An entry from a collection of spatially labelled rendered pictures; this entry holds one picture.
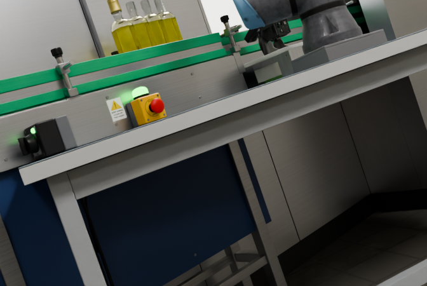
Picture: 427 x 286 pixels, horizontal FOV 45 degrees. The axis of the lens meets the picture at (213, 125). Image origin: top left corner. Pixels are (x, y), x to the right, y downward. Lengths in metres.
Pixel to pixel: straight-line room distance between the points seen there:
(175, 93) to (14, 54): 0.50
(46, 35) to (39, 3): 0.11
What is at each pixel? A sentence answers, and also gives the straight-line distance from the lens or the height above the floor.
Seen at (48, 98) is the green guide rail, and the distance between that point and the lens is 1.36.
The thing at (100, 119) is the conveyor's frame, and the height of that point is 0.81.
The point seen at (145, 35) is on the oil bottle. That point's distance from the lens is 1.68.
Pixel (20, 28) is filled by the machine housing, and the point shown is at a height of 1.16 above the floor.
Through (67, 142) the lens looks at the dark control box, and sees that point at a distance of 1.25.
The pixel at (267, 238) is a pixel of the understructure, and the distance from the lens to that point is 1.68.
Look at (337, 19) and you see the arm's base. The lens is 1.30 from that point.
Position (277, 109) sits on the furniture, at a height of 0.69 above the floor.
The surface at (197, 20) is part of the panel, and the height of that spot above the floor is 1.07.
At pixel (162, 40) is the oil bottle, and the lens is 1.71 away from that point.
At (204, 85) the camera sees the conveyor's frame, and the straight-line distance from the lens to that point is 1.59.
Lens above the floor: 0.74
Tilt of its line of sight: 2 degrees down
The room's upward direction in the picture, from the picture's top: 19 degrees counter-clockwise
